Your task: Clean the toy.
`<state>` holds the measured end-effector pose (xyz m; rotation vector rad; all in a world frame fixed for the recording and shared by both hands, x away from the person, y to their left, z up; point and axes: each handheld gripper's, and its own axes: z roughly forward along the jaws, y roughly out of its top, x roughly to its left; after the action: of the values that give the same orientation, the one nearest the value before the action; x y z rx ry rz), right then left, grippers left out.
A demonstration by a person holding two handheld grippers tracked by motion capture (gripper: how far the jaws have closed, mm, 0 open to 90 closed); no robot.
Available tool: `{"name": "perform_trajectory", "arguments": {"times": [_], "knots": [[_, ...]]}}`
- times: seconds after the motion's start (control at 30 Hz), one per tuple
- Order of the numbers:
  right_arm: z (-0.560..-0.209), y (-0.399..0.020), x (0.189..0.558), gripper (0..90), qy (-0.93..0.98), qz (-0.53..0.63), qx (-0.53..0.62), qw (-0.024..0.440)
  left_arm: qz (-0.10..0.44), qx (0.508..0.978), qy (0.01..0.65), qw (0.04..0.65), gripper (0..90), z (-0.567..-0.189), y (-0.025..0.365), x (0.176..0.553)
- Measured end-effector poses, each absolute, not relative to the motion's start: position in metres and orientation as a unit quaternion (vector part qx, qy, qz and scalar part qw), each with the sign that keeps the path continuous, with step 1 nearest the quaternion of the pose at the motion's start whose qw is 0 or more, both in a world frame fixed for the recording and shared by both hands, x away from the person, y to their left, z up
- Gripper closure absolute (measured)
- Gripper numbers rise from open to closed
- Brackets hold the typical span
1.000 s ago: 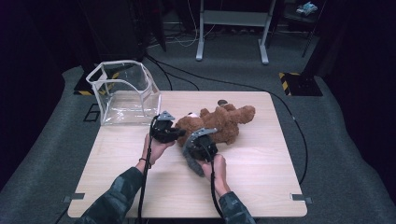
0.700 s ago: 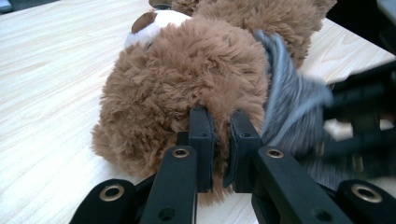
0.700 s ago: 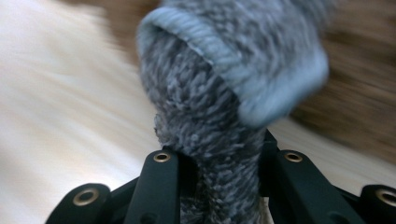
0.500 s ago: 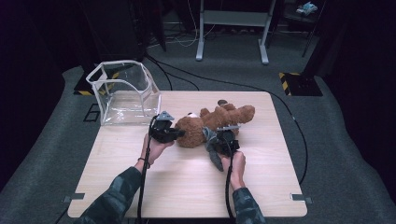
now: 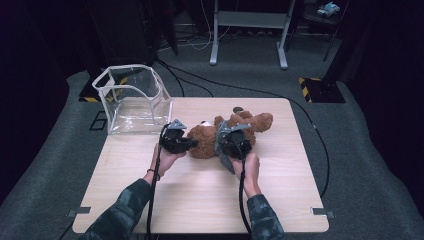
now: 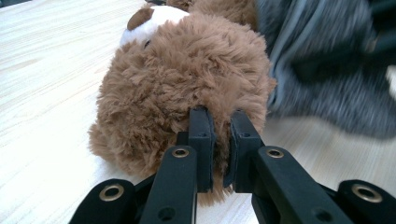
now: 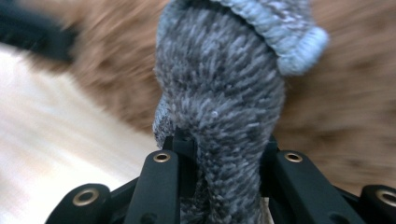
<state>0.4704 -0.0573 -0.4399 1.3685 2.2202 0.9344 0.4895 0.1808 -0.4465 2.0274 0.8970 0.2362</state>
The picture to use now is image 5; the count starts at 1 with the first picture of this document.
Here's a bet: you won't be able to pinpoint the white floor cable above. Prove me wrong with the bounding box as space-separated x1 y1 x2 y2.
184 0 232 52

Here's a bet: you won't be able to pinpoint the hand-held gripper black cable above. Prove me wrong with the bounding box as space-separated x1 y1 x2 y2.
145 123 172 240
233 139 254 240

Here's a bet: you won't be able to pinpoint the white metal desk frame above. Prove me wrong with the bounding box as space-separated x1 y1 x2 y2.
209 0 297 70

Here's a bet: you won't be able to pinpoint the left hand-held gripper black cable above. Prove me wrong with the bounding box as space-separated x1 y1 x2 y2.
145 123 172 240

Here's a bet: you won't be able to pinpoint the right hand-held gripper black cable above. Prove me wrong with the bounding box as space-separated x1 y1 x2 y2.
233 139 254 240

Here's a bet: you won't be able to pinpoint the black cabinet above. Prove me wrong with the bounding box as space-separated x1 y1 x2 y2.
83 0 158 68

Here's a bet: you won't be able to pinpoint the black wristband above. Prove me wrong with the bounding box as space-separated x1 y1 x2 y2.
146 168 162 182

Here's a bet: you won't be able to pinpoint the dark side table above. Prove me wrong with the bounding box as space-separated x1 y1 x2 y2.
301 0 349 63

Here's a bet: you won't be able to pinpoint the long black floor cable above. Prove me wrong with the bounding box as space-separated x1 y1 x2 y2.
154 57 332 198

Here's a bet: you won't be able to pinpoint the person's left hand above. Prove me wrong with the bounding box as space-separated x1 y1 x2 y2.
149 143 188 178

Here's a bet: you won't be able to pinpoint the blue and white small item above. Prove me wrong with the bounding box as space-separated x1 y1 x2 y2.
316 1 341 18

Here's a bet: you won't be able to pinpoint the short black floor cable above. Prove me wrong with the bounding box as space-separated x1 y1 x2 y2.
155 59 186 98
176 77 215 98

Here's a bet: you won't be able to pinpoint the brown teddy bear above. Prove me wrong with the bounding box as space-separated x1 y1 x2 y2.
186 110 274 160

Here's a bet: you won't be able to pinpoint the black stand base hazard stripes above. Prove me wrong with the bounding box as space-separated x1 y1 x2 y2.
78 77 129 103
298 77 347 104

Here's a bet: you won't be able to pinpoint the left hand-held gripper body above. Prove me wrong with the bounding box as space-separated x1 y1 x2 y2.
159 118 188 155

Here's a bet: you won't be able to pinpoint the person's right hand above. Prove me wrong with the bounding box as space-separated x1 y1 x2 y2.
231 152 261 199

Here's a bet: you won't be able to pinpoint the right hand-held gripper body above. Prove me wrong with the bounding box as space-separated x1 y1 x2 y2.
219 121 254 160

